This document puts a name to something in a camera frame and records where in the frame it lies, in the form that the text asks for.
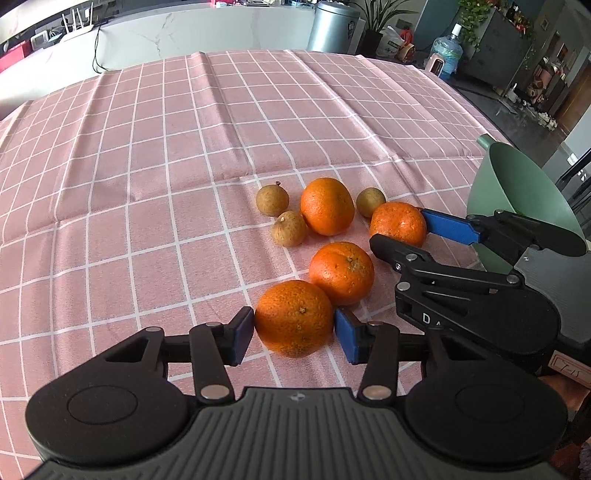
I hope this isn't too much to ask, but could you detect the potted plant with long leaves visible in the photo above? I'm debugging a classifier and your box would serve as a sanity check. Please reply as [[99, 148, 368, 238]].
[[355, 0, 416, 59]]

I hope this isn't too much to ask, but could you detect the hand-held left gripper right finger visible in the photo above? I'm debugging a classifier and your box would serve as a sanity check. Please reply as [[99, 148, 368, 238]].
[[335, 308, 462, 408]]

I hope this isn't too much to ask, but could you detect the red bag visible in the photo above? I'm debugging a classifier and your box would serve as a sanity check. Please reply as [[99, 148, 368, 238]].
[[399, 28, 417, 64]]

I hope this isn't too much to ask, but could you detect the white router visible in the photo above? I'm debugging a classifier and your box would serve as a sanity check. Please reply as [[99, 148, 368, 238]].
[[60, 2, 99, 43]]

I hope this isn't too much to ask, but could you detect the silver trash bin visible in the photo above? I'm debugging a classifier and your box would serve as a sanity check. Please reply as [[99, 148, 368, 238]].
[[307, 0, 361, 55]]

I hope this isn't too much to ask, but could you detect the red box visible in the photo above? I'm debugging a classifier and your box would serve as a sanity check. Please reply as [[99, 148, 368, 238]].
[[0, 41, 33, 73]]

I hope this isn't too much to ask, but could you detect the white plastic bag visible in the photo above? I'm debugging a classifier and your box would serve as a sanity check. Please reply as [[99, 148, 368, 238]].
[[376, 27, 409, 59]]

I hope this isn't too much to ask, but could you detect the trailing green plant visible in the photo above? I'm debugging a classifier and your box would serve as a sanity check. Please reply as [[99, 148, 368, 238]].
[[457, 0, 491, 48]]

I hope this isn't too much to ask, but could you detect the dark grey cabinet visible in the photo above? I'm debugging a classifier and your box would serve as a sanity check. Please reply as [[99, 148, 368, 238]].
[[462, 4, 537, 89]]

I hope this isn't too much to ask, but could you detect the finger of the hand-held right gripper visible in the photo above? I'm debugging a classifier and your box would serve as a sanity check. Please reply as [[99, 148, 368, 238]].
[[420, 209, 532, 273], [369, 233, 525, 291]]

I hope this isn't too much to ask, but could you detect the pink checked tablecloth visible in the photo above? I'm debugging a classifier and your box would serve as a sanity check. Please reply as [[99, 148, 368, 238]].
[[0, 50, 514, 478]]

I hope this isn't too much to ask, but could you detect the black cable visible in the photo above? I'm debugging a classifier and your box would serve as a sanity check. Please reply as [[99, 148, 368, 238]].
[[91, 25, 112, 75]]

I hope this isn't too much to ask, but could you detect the brown longan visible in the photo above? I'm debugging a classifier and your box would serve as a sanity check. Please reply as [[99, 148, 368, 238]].
[[256, 182, 290, 217], [271, 211, 308, 248], [356, 187, 387, 218]]

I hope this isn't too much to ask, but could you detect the green colander bowl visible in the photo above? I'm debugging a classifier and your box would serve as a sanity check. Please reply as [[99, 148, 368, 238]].
[[465, 134, 583, 274]]

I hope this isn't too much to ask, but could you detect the person's right forearm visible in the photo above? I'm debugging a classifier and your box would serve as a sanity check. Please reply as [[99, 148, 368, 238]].
[[538, 374, 591, 480]]

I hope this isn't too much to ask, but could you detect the orange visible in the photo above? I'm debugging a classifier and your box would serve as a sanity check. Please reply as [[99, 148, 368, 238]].
[[370, 202, 427, 248], [300, 178, 356, 236], [309, 241, 375, 306], [254, 280, 335, 358]]

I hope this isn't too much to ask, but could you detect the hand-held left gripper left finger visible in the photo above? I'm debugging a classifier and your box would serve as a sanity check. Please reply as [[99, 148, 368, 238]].
[[104, 307, 255, 405]]

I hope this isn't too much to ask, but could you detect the white marble tv cabinet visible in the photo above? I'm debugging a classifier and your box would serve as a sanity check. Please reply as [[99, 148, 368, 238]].
[[0, 4, 320, 116]]

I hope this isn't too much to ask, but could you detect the blue water bottle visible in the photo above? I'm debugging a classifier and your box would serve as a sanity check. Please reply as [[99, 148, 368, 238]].
[[430, 24, 464, 79]]

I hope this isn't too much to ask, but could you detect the small white device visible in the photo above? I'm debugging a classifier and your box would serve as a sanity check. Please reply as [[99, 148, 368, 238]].
[[30, 31, 61, 52]]

